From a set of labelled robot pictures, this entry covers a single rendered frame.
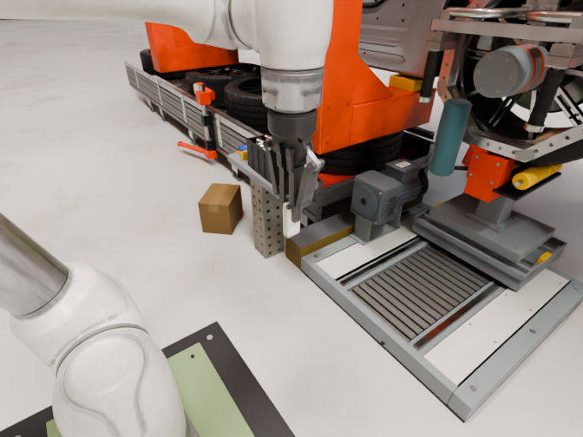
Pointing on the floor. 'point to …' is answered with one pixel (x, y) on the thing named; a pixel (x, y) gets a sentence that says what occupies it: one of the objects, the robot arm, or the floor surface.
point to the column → (266, 221)
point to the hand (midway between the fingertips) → (291, 218)
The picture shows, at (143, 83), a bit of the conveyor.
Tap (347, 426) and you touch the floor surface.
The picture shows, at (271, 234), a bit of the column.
